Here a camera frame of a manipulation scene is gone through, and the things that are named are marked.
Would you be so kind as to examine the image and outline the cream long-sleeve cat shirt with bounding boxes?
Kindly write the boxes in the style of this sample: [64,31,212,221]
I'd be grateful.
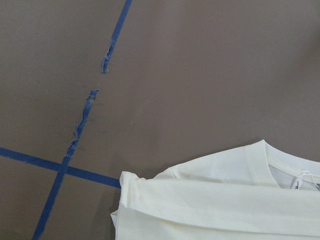
[111,140,320,240]

